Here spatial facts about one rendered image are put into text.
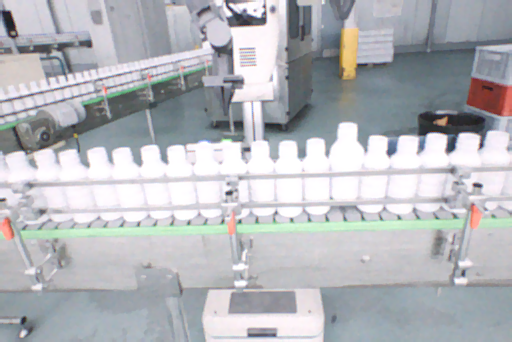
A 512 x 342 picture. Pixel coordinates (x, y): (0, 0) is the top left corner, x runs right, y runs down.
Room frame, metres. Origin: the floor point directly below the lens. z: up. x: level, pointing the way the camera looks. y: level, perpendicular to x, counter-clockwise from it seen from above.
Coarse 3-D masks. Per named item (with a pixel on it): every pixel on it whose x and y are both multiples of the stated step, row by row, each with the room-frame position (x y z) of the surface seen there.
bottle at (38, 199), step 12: (12, 156) 0.69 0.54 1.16; (24, 156) 0.68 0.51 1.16; (12, 168) 0.66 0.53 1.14; (24, 168) 0.67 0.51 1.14; (12, 180) 0.65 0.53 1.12; (36, 180) 0.68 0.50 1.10; (12, 192) 0.66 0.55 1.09; (36, 192) 0.67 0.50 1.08; (36, 204) 0.66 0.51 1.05; (48, 216) 0.67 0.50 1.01
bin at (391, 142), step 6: (390, 138) 1.21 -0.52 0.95; (396, 138) 1.21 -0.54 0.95; (420, 138) 1.20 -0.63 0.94; (450, 138) 1.19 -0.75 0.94; (456, 138) 1.16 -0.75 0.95; (390, 144) 1.21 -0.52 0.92; (396, 144) 1.21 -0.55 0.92; (420, 144) 1.20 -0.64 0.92; (450, 144) 1.19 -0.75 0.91; (390, 150) 1.21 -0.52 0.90; (396, 150) 1.21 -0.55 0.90; (450, 150) 1.19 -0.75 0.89; (438, 288) 0.67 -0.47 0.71; (438, 294) 0.67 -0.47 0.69
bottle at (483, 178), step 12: (492, 132) 0.63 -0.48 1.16; (504, 132) 0.62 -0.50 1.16; (492, 144) 0.61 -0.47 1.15; (504, 144) 0.60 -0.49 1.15; (480, 156) 0.61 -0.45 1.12; (492, 156) 0.60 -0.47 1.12; (504, 156) 0.59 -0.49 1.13; (480, 180) 0.60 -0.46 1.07; (492, 180) 0.59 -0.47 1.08; (504, 180) 0.59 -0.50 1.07; (492, 192) 0.59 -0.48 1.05; (492, 204) 0.59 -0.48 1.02
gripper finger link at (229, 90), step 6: (210, 78) 0.85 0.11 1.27; (216, 78) 0.85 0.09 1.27; (222, 78) 0.85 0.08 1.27; (204, 84) 0.85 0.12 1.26; (210, 84) 0.84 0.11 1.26; (216, 84) 0.84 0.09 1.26; (222, 84) 0.84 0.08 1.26; (228, 84) 0.84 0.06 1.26; (228, 90) 0.84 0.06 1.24; (234, 90) 0.88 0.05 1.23; (228, 96) 0.84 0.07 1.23; (228, 102) 0.84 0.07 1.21; (228, 108) 0.85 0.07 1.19
